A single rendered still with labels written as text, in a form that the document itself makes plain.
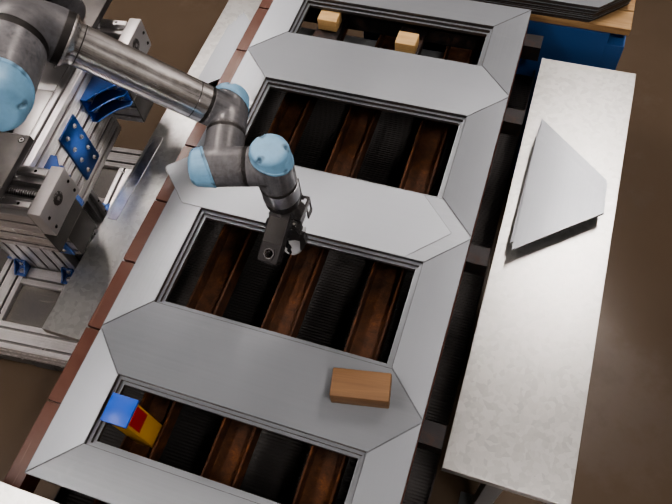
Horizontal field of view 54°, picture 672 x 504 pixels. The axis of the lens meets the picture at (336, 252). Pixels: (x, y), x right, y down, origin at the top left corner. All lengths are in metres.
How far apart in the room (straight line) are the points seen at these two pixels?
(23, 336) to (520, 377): 1.61
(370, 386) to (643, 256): 1.52
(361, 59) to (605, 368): 1.29
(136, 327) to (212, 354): 0.19
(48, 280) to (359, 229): 1.27
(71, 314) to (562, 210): 1.26
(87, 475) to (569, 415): 1.00
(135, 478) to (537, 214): 1.08
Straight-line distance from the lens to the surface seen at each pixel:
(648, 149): 2.94
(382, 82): 1.86
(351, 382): 1.37
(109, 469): 1.48
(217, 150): 1.25
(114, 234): 1.91
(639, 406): 2.42
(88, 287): 1.86
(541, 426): 1.52
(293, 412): 1.41
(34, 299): 2.51
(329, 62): 1.92
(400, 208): 1.60
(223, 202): 1.67
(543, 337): 1.59
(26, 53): 1.18
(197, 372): 1.48
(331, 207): 1.61
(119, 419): 1.45
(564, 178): 1.77
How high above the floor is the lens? 2.19
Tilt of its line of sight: 60 degrees down
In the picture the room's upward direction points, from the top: 9 degrees counter-clockwise
